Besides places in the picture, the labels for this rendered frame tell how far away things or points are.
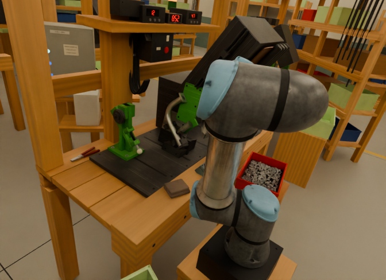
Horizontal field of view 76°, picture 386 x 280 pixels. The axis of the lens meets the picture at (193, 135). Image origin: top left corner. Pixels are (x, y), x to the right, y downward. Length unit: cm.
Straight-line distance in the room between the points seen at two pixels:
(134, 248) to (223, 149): 56
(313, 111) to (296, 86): 5
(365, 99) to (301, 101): 339
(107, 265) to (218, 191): 144
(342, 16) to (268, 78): 378
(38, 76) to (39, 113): 15
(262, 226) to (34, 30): 102
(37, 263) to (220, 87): 189
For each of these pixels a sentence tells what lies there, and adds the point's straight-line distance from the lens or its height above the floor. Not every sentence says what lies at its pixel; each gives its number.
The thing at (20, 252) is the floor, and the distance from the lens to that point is 221.
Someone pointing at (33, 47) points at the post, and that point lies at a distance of 113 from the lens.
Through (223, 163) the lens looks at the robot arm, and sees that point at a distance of 57.
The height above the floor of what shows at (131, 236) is 90.
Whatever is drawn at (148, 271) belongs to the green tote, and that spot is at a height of 96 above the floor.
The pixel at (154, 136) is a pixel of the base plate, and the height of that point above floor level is 90.
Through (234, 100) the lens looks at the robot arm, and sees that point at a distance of 42.
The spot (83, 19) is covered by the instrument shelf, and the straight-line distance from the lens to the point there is 130.
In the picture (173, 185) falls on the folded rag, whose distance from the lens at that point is 112.
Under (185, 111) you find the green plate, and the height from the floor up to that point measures 113.
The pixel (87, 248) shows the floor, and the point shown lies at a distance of 210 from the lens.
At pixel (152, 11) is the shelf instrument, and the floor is 159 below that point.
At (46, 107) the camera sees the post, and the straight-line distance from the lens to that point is 120.
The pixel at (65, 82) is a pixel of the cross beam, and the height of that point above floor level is 125.
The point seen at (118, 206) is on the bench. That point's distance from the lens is 110.
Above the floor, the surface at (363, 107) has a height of 77.
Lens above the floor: 165
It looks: 28 degrees down
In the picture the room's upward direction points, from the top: 8 degrees clockwise
